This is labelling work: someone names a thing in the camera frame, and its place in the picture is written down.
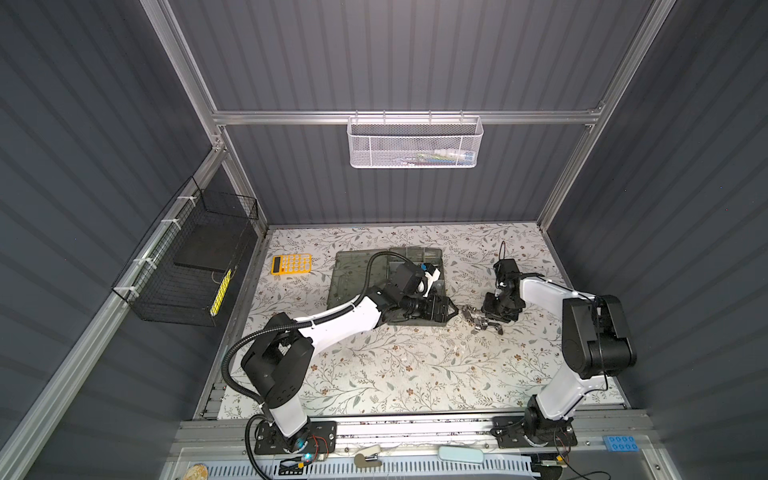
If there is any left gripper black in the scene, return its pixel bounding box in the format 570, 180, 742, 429
399, 294, 459, 323

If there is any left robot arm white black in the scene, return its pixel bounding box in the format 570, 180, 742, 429
240, 263, 459, 438

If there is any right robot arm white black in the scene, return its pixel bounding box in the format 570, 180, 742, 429
481, 259, 637, 440

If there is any pile of screws and nuts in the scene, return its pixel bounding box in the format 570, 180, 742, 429
460, 305, 504, 335

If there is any floral patterned table mat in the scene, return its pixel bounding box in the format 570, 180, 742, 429
245, 223, 562, 415

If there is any clear green compartment organizer box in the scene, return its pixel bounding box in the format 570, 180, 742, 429
326, 246, 453, 327

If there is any light blue oval object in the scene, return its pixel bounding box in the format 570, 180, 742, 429
438, 445, 484, 465

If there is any yellow calculator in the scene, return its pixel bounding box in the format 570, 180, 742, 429
270, 253, 313, 276

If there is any beige tape dispenser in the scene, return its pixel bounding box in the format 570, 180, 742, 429
353, 445, 383, 469

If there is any blue lego brick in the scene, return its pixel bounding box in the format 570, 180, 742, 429
603, 435, 640, 453

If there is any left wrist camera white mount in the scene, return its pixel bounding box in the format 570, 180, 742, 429
417, 263, 441, 297

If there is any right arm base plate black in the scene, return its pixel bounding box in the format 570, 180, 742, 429
490, 415, 578, 448

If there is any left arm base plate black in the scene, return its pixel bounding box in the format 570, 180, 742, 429
254, 420, 338, 455

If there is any white wire mesh basket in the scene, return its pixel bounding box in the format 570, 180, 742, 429
346, 115, 484, 169

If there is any black wire mesh basket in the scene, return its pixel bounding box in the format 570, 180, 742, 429
112, 179, 259, 327

